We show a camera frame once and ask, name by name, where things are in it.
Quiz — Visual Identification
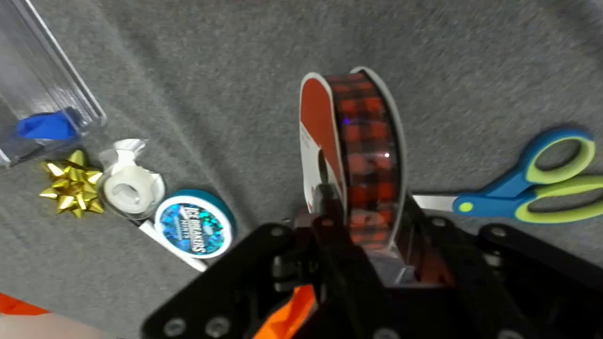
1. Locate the blue green scissors front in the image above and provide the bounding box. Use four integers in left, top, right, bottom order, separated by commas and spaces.
413, 126, 603, 224

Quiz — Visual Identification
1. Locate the grey tablecloth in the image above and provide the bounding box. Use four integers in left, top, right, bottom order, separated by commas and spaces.
0, 0, 603, 339

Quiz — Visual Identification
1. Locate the blue mint tin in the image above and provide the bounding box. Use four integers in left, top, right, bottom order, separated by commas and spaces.
155, 189, 236, 260

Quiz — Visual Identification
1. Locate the red plaid ribbon spool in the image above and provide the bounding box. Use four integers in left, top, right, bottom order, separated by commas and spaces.
298, 66, 408, 251

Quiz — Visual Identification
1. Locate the gold bow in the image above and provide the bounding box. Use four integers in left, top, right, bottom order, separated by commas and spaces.
40, 149, 104, 219

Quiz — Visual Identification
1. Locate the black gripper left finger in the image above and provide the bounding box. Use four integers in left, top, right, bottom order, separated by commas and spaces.
142, 219, 378, 339

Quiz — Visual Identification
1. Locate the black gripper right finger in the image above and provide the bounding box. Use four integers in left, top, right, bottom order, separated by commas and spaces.
402, 198, 603, 339

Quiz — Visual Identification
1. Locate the white tape roll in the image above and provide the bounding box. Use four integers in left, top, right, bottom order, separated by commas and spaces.
101, 140, 167, 217

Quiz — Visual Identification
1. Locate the clear box far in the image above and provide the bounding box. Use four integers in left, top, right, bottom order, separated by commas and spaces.
0, 0, 108, 168

